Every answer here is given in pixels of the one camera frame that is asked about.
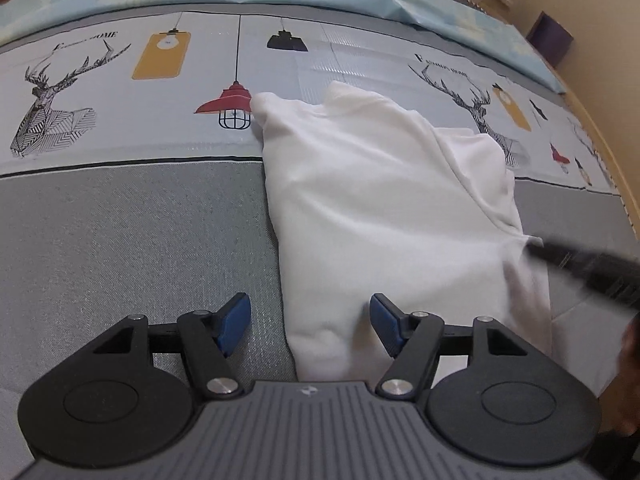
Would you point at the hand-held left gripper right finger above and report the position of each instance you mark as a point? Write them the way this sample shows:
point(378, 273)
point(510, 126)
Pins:
point(387, 322)

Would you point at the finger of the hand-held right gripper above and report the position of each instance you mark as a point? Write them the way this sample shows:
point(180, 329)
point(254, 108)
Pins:
point(565, 260)

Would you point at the grey printed bed sheet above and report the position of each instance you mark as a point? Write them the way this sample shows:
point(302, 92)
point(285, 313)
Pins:
point(125, 235)

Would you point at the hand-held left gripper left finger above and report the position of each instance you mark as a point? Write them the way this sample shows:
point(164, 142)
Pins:
point(233, 321)

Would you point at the white garment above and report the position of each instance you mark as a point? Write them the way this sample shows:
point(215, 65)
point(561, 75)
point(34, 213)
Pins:
point(375, 210)

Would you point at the wooden bed frame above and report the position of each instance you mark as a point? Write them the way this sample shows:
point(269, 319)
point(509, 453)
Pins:
point(602, 132)

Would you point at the purple box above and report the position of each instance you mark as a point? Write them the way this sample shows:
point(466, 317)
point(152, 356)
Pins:
point(550, 35)

